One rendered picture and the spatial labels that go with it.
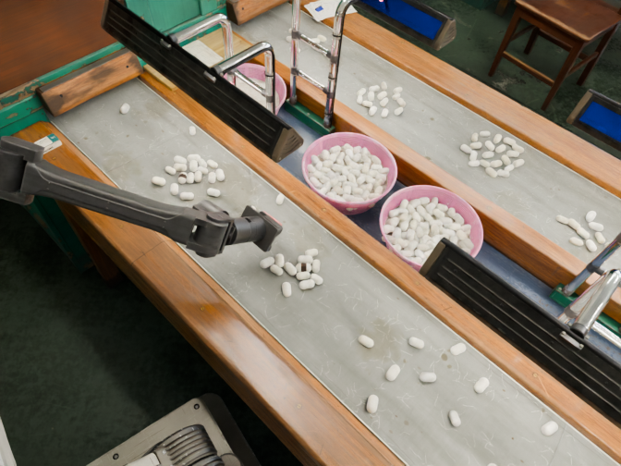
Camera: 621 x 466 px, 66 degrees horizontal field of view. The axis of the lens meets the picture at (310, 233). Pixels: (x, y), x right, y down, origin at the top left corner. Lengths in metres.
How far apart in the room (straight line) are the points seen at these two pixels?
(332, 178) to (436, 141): 0.36
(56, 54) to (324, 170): 0.80
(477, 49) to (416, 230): 2.23
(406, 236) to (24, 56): 1.11
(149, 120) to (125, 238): 0.44
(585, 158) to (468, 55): 1.80
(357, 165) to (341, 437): 0.74
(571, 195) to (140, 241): 1.17
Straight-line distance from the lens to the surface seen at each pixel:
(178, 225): 0.95
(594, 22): 2.99
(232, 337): 1.07
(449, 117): 1.62
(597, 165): 1.64
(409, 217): 1.32
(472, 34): 3.52
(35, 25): 1.52
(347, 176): 1.37
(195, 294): 1.13
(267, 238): 1.08
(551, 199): 1.51
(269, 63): 1.17
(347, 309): 1.13
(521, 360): 1.17
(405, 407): 1.08
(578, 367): 0.83
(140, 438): 1.35
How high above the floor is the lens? 1.75
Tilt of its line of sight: 55 degrees down
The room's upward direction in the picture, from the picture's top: 6 degrees clockwise
